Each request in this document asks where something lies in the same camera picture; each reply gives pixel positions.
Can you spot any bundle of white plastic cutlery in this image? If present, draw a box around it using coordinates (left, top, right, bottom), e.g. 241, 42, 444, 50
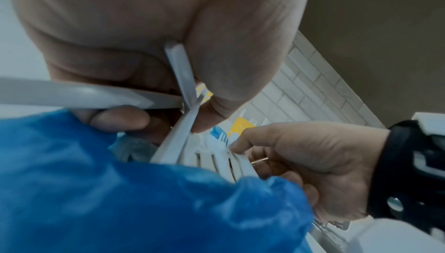
177, 132, 260, 184

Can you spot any white plastic knife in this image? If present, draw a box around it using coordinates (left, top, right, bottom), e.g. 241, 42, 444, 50
0, 76, 185, 109

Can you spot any stainless steel sink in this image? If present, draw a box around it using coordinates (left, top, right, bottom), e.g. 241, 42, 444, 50
305, 220, 352, 253

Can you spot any person's left hand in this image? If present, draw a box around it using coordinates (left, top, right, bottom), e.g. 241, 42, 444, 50
6, 0, 318, 144

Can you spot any black right wristband with markers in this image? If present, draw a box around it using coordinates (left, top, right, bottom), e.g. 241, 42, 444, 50
368, 112, 445, 237

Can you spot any person's right hand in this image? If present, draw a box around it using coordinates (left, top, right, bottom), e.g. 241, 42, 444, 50
229, 121, 390, 224

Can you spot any white plastic fork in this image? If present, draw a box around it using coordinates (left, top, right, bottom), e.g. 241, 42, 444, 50
149, 96, 206, 165
164, 42, 201, 110

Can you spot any blue plastic bag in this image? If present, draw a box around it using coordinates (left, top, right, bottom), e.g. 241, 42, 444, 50
0, 108, 316, 253

